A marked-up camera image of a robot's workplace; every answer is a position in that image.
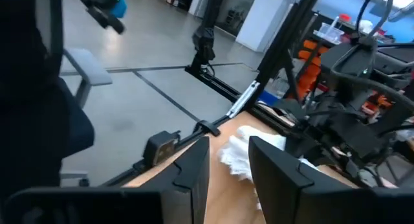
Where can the black office chair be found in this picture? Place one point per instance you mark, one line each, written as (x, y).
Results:
(103, 10)

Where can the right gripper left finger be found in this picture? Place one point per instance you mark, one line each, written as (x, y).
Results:
(187, 191)

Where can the white textured cloth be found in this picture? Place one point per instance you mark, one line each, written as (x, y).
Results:
(239, 152)

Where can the dark office chair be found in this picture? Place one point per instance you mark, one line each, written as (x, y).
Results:
(32, 104)

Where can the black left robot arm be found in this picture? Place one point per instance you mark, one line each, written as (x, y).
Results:
(349, 65)

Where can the orange storage bins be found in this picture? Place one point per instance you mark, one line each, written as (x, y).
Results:
(310, 68)

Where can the silver metal bracket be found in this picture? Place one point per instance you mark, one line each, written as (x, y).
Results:
(242, 99)

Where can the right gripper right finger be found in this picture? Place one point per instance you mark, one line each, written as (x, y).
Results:
(284, 198)

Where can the clear plastic container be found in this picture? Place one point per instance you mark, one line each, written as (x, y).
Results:
(330, 33)

